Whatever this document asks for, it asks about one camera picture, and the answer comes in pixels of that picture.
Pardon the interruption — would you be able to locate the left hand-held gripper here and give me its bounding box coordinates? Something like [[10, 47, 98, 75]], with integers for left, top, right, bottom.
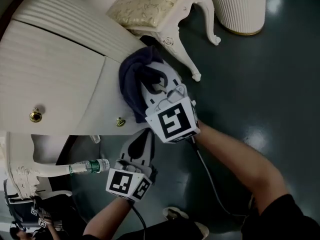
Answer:
[[105, 129, 159, 203]]

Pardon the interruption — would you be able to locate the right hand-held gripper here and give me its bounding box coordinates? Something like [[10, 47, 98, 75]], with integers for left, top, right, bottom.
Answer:
[[139, 60, 201, 144]]

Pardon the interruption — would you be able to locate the dark navy cloth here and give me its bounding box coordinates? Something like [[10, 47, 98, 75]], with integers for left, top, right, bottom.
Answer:
[[118, 45, 168, 124]]

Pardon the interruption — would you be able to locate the person's left forearm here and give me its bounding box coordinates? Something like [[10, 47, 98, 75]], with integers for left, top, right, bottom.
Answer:
[[82, 196, 134, 238]]

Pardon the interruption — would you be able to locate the person's right forearm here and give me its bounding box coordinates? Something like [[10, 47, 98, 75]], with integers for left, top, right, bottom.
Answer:
[[196, 120, 291, 216]]

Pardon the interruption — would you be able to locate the clear plastic water bottle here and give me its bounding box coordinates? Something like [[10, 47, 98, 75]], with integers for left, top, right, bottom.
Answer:
[[68, 158, 111, 176]]

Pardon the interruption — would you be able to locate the narrow cream drawer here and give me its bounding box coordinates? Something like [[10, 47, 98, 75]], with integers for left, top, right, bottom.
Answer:
[[74, 56, 151, 136]]

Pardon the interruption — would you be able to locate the cream carved stool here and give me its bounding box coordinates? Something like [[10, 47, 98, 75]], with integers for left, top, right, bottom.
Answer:
[[106, 0, 222, 83]]

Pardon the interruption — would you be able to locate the carved cream table leg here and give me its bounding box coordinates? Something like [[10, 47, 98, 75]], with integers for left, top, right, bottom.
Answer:
[[5, 131, 74, 201]]

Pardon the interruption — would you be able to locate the person's white shoe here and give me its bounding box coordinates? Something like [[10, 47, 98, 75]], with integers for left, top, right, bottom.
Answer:
[[162, 206, 210, 240]]

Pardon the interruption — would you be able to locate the gold patterned cushion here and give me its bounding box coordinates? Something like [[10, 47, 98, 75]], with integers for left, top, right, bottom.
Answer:
[[106, 0, 199, 31]]

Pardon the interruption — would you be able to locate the wide cream drawer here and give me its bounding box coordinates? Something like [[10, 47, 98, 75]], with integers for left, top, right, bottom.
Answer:
[[0, 20, 106, 136]]

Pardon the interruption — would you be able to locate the white ribbed cylindrical bin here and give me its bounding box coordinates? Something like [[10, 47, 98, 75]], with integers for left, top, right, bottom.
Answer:
[[204, 0, 267, 37]]

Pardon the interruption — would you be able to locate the person's black shirt sleeve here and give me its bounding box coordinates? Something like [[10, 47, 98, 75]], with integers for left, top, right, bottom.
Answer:
[[240, 193, 320, 240]]

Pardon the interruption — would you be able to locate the left hand-held gripper cable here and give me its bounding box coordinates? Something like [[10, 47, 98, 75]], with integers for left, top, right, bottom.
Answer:
[[129, 203, 148, 240]]

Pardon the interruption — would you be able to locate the hand-held gripper cable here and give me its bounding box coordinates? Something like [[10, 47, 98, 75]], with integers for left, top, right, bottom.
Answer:
[[191, 136, 249, 219], [129, 203, 148, 240]]

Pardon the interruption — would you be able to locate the right hand-held gripper cable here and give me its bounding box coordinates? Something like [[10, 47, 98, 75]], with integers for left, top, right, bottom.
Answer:
[[191, 136, 249, 219]]

